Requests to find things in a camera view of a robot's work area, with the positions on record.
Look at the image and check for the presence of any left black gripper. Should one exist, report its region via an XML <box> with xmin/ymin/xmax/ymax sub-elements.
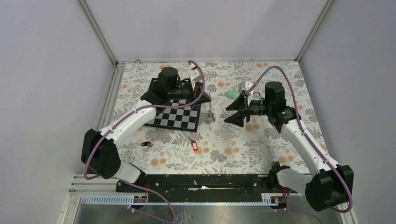
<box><xmin>168</xmin><ymin>79</ymin><xmax>211</xmax><ymax>108</ymax></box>

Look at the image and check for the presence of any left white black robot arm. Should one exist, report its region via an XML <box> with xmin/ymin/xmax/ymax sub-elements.
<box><xmin>81</xmin><ymin>61</ymin><xmax>211</xmax><ymax>192</ymax></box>

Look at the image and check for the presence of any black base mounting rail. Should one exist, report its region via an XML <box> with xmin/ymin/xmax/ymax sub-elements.
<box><xmin>115</xmin><ymin>174</ymin><xmax>289</xmax><ymax>205</ymax></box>

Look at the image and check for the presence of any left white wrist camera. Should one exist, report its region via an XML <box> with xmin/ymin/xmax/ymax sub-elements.
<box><xmin>188</xmin><ymin>67</ymin><xmax>202</xmax><ymax>83</ymax></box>

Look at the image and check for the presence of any keyring with coloured key tags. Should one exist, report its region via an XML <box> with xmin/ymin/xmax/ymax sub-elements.
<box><xmin>204</xmin><ymin>93</ymin><xmax>215</xmax><ymax>125</ymax></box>

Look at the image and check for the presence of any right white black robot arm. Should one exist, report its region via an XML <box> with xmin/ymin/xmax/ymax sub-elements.
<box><xmin>224</xmin><ymin>81</ymin><xmax>354</xmax><ymax>211</ymax></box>

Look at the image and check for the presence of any floral patterned table mat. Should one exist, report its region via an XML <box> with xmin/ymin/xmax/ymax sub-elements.
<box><xmin>118</xmin><ymin>62</ymin><xmax>325</xmax><ymax>174</ymax></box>

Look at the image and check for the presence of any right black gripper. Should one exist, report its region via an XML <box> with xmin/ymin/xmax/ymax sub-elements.
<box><xmin>224</xmin><ymin>93</ymin><xmax>272</xmax><ymax>128</ymax></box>

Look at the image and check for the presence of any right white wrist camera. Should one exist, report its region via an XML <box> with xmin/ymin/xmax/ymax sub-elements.
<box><xmin>239</xmin><ymin>81</ymin><xmax>253</xmax><ymax>104</ymax></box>

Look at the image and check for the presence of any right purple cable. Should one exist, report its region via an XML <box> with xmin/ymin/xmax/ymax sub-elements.
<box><xmin>246</xmin><ymin>65</ymin><xmax>354</xmax><ymax>224</ymax></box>

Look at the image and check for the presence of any key with black tag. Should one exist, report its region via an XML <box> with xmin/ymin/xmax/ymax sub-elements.
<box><xmin>141</xmin><ymin>141</ymin><xmax>153</xmax><ymax>148</ymax></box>

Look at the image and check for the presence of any black white chessboard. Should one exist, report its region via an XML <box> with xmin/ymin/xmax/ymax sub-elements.
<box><xmin>142</xmin><ymin>77</ymin><xmax>205</xmax><ymax>133</ymax></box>

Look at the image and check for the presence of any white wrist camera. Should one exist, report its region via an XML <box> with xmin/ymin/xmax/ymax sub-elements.
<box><xmin>188</xmin><ymin>67</ymin><xmax>202</xmax><ymax>83</ymax></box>
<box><xmin>239</xmin><ymin>81</ymin><xmax>253</xmax><ymax>104</ymax></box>

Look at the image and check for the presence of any mint green flashlight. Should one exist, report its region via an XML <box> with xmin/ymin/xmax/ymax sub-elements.
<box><xmin>226</xmin><ymin>90</ymin><xmax>263</xmax><ymax>104</ymax></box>

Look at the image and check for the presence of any key with red tag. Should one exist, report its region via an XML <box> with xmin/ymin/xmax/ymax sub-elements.
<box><xmin>188</xmin><ymin>137</ymin><xmax>199</xmax><ymax>152</ymax></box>

